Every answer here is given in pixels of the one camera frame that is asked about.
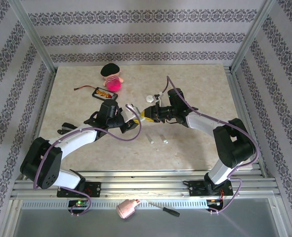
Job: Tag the small metal bolt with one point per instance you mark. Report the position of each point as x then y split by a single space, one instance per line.
150 139

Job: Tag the white round earbud case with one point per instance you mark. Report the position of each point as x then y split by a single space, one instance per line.
149 98

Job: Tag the aluminium frame post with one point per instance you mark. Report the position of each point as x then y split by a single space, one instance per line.
34 37
252 37

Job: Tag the pink plastic bottle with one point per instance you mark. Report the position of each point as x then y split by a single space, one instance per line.
126 208

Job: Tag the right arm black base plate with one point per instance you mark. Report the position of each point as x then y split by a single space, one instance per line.
197 188

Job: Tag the plush doll pink dress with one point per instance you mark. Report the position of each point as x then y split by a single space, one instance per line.
111 81

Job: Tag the aluminium side rail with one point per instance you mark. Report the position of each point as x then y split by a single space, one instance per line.
236 93
42 111

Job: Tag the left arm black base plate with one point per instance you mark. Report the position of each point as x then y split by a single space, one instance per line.
94 188

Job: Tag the white earbud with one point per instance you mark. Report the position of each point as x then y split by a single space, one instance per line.
164 139

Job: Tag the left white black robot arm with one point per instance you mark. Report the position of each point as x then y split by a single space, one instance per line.
71 140

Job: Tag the aluminium mounting rail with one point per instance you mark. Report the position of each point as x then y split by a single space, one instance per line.
140 187

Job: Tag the small controller circuit board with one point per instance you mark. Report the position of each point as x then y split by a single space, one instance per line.
79 203
213 202

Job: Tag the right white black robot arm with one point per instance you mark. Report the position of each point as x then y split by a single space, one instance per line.
202 123

